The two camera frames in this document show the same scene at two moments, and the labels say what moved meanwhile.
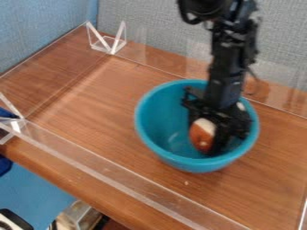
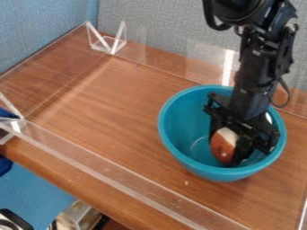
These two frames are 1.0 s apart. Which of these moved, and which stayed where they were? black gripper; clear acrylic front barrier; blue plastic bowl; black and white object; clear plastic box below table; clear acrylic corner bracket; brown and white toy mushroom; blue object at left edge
Moved: brown and white toy mushroom; blue plastic bowl; black gripper
Stayed: blue object at left edge; clear acrylic front barrier; clear plastic box below table; clear acrylic corner bracket; black and white object
